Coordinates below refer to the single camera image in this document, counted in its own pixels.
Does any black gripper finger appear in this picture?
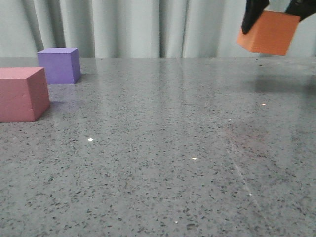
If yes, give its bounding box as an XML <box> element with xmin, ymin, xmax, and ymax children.
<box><xmin>285</xmin><ymin>0</ymin><xmax>316</xmax><ymax>21</ymax></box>
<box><xmin>241</xmin><ymin>0</ymin><xmax>269</xmax><ymax>34</ymax></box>

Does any orange foam cube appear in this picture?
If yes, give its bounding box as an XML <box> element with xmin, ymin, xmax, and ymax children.
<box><xmin>237</xmin><ymin>11</ymin><xmax>300</xmax><ymax>56</ymax></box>

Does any pale green curtain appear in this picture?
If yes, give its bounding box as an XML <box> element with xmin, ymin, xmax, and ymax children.
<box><xmin>0</xmin><ymin>0</ymin><xmax>316</xmax><ymax>59</ymax></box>

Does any purple foam cube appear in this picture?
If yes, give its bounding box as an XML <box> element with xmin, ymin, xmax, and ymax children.
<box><xmin>37</xmin><ymin>48</ymin><xmax>81</xmax><ymax>84</ymax></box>

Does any red foam cube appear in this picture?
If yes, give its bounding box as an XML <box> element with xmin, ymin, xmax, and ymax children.
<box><xmin>0</xmin><ymin>67</ymin><xmax>50</xmax><ymax>122</ymax></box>

